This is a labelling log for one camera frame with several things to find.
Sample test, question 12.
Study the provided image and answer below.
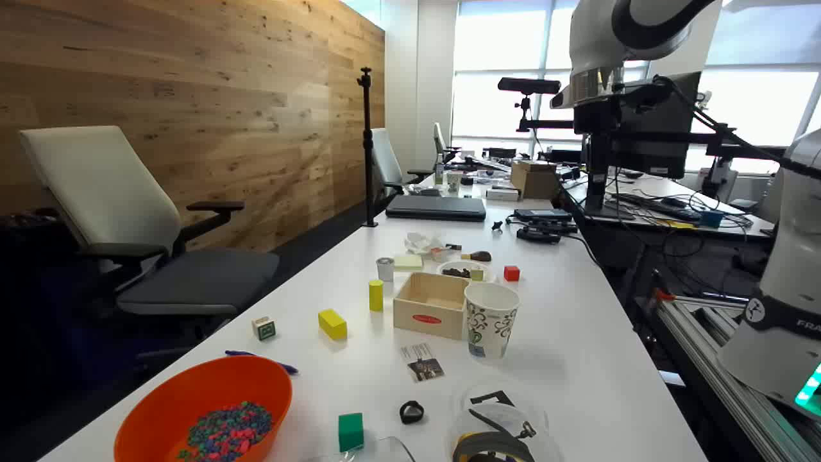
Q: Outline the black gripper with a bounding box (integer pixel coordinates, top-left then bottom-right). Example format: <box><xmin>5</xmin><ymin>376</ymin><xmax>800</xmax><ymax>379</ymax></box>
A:
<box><xmin>572</xmin><ymin>79</ymin><xmax>654</xmax><ymax>217</ymax></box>

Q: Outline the clear white plastic box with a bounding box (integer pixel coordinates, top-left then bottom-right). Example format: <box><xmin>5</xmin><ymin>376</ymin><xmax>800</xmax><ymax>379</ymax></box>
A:
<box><xmin>328</xmin><ymin>434</ymin><xmax>421</xmax><ymax>462</ymax></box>

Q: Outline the brown cardboard box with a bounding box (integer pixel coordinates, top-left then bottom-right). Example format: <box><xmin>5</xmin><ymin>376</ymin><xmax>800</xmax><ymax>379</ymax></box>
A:
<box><xmin>509</xmin><ymin>156</ymin><xmax>561</xmax><ymax>203</ymax></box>

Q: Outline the black computer monitor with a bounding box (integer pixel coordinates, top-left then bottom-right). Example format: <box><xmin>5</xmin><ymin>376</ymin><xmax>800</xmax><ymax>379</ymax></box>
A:
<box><xmin>613</xmin><ymin>76</ymin><xmax>706</xmax><ymax>180</ymax></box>

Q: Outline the black device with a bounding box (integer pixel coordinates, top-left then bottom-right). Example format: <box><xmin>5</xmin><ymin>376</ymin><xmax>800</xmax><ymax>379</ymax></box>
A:
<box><xmin>514</xmin><ymin>219</ymin><xmax>578</xmax><ymax>248</ymax></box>

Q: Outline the white paper plate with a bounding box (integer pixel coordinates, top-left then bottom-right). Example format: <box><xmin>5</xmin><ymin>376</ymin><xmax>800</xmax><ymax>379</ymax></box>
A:
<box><xmin>437</xmin><ymin>259</ymin><xmax>492</xmax><ymax>286</ymax></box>

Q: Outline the closed grey laptop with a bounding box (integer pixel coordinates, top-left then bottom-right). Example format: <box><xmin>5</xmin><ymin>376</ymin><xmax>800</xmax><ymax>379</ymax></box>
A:
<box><xmin>383</xmin><ymin>194</ymin><xmax>487</xmax><ymax>225</ymax></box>

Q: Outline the patterned paper cup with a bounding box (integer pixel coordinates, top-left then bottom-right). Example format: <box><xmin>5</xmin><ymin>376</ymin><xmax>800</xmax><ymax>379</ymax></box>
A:
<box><xmin>463</xmin><ymin>281</ymin><xmax>522</xmax><ymax>363</ymax></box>

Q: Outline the crumpled clear plastic wrapper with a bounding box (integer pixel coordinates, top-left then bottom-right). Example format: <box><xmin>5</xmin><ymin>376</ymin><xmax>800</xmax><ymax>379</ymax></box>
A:
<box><xmin>402</xmin><ymin>232</ymin><xmax>457</xmax><ymax>266</ymax></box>

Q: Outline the open wooden box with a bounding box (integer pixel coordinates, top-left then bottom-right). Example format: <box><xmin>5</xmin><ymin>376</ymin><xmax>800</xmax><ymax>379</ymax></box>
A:
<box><xmin>389</xmin><ymin>269</ymin><xmax>473</xmax><ymax>344</ymax></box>

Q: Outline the black tripod pole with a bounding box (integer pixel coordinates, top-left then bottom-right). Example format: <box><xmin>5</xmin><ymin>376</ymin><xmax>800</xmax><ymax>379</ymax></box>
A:
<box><xmin>355</xmin><ymin>64</ymin><xmax>379</xmax><ymax>230</ymax></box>

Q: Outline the yellow block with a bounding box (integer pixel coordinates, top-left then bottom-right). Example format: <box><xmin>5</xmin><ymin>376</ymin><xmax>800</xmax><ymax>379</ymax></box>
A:
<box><xmin>366</xmin><ymin>277</ymin><xmax>387</xmax><ymax>316</ymax></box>
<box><xmin>316</xmin><ymin>308</ymin><xmax>351</xmax><ymax>344</ymax></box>

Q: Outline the clear container with black contents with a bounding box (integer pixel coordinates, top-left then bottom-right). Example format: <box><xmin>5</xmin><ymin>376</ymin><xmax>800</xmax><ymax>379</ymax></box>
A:
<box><xmin>448</xmin><ymin>385</ymin><xmax>565</xmax><ymax>462</ymax></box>

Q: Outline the small black clip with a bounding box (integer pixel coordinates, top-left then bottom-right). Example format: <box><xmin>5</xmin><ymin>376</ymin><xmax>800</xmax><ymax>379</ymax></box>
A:
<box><xmin>397</xmin><ymin>398</ymin><xmax>428</xmax><ymax>426</ymax></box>

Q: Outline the green cube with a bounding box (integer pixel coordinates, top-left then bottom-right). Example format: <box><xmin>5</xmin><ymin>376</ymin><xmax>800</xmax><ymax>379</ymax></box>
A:
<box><xmin>337</xmin><ymin>411</ymin><xmax>366</xmax><ymax>456</ymax></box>

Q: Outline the small patterned cube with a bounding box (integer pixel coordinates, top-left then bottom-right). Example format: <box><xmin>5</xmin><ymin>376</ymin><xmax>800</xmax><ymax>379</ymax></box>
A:
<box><xmin>252</xmin><ymin>316</ymin><xmax>279</xmax><ymax>344</ymax></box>

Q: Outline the blue pen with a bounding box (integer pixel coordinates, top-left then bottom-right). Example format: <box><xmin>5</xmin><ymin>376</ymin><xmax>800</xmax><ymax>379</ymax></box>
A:
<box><xmin>223</xmin><ymin>348</ymin><xmax>301</xmax><ymax>379</ymax></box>

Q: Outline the multicoloured beads pile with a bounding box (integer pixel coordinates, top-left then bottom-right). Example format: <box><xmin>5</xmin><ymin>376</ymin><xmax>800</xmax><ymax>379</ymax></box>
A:
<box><xmin>178</xmin><ymin>400</ymin><xmax>277</xmax><ymax>462</ymax></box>

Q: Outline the orange plastic bowl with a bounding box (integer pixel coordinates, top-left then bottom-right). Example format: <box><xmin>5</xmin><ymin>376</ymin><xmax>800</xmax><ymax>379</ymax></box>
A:
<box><xmin>112</xmin><ymin>355</ymin><xmax>296</xmax><ymax>462</ymax></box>

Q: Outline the white grey office chair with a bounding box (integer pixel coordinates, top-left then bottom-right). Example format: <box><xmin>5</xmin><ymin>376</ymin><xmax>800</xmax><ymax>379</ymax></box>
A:
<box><xmin>17</xmin><ymin>123</ymin><xmax>282</xmax><ymax>344</ymax></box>

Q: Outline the black camera on stand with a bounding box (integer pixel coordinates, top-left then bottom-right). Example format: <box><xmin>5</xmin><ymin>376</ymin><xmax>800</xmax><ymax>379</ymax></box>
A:
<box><xmin>495</xmin><ymin>76</ymin><xmax>584</xmax><ymax>136</ymax></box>

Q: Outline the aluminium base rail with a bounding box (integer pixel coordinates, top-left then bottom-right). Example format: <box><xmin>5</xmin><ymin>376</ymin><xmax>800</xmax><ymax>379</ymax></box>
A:
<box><xmin>652</xmin><ymin>293</ymin><xmax>821</xmax><ymax>462</ymax></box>

